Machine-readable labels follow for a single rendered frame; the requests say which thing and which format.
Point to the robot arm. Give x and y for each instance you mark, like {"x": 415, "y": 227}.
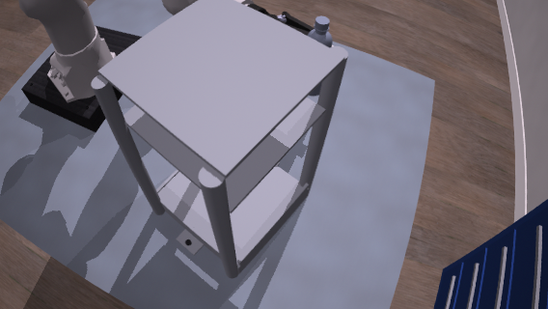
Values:
{"x": 78, "y": 53}

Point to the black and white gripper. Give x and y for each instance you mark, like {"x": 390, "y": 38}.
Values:
{"x": 286, "y": 19}

